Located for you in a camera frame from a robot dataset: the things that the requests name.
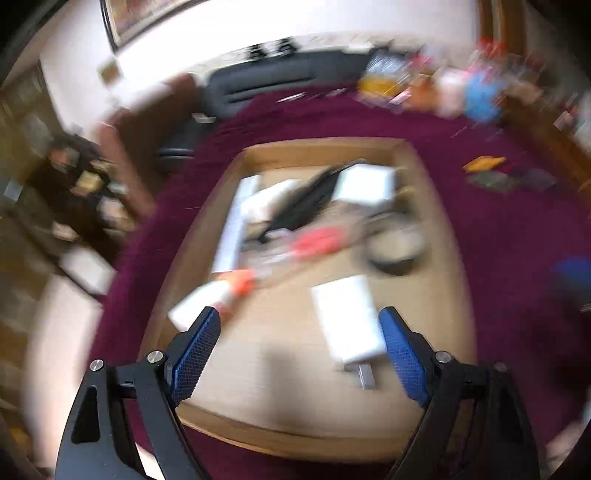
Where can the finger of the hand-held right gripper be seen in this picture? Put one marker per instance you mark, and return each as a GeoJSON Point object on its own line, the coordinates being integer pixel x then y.
{"type": "Point", "coordinates": [572, 277]}

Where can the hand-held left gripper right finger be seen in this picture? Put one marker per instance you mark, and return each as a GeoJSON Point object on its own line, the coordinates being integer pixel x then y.
{"type": "Point", "coordinates": [408, 360]}

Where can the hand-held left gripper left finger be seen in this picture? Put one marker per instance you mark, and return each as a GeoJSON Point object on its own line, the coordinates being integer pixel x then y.
{"type": "Point", "coordinates": [194, 350]}

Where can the small grey metal piece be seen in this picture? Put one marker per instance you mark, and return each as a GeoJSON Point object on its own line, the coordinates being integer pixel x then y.
{"type": "Point", "coordinates": [364, 376]}

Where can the white glue stick orange cap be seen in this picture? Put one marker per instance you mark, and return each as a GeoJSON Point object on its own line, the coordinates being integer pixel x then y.
{"type": "Point", "coordinates": [203, 300]}

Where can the small white box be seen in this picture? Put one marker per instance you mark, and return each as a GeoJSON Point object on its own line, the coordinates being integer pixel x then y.
{"type": "Point", "coordinates": [346, 314]}

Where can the black tape roll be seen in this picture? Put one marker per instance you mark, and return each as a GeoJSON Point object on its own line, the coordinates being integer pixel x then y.
{"type": "Point", "coordinates": [392, 267]}

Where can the shallow cardboard box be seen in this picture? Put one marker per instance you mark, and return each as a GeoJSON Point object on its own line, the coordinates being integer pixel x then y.
{"type": "Point", "coordinates": [286, 332]}

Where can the long white marker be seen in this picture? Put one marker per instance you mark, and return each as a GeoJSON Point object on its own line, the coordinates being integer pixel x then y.
{"type": "Point", "coordinates": [228, 235]}

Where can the clear package with red item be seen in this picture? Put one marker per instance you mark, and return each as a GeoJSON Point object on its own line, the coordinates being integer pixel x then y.
{"type": "Point", "coordinates": [318, 240]}

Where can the black lipstick tube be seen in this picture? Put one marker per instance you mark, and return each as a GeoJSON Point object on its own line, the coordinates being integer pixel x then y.
{"type": "Point", "coordinates": [402, 201]}

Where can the small white bottle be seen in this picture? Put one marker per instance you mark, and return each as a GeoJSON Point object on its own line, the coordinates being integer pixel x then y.
{"type": "Point", "coordinates": [270, 201]}

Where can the white charger block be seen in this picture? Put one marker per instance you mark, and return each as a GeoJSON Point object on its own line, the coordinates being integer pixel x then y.
{"type": "Point", "coordinates": [364, 184]}

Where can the long black marker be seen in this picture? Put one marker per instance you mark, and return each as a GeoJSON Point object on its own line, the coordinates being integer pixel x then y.
{"type": "Point", "coordinates": [304, 198]}

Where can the purple velvet tablecloth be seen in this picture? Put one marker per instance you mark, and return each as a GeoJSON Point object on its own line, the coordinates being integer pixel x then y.
{"type": "Point", "coordinates": [508, 230]}

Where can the dark grey marker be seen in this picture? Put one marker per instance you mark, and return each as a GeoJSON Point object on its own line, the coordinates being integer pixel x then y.
{"type": "Point", "coordinates": [531, 179]}

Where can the green marker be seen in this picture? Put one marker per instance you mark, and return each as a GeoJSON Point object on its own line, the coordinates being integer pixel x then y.
{"type": "Point", "coordinates": [489, 181]}

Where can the yellow pen black cap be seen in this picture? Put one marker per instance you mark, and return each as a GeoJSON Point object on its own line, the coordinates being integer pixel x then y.
{"type": "Point", "coordinates": [482, 164]}

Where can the wooden sideboard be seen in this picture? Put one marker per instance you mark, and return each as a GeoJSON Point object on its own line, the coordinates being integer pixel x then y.
{"type": "Point", "coordinates": [554, 129]}

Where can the brown armchair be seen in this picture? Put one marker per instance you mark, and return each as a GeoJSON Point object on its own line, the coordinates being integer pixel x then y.
{"type": "Point", "coordinates": [138, 147]}

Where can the large white tub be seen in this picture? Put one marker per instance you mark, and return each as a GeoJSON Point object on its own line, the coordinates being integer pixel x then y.
{"type": "Point", "coordinates": [450, 94]}

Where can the red lid clear jar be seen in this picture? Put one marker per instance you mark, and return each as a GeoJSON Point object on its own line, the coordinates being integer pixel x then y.
{"type": "Point", "coordinates": [488, 55]}

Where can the orange label jar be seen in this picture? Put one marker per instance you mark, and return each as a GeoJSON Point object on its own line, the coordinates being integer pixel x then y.
{"type": "Point", "coordinates": [421, 94]}

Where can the short silver pen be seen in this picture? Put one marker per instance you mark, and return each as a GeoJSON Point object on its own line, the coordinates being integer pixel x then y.
{"type": "Point", "coordinates": [292, 97]}

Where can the yellow tape roll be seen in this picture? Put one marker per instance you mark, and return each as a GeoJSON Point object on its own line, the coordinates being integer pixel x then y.
{"type": "Point", "coordinates": [374, 84]}

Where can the clear plastic bag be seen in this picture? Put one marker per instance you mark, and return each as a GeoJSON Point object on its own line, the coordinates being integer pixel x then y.
{"type": "Point", "coordinates": [385, 65]}

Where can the black leather sofa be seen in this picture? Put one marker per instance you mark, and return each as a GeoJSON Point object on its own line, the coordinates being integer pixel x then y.
{"type": "Point", "coordinates": [277, 69]}

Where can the black device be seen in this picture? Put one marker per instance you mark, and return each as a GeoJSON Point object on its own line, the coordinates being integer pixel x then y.
{"type": "Point", "coordinates": [286, 46]}
{"type": "Point", "coordinates": [259, 50]}

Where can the framed painting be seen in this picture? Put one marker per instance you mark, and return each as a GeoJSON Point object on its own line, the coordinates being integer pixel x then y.
{"type": "Point", "coordinates": [138, 18]}

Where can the small wall plaque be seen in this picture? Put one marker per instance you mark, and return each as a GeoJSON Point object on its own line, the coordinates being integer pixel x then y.
{"type": "Point", "coordinates": [109, 71]}

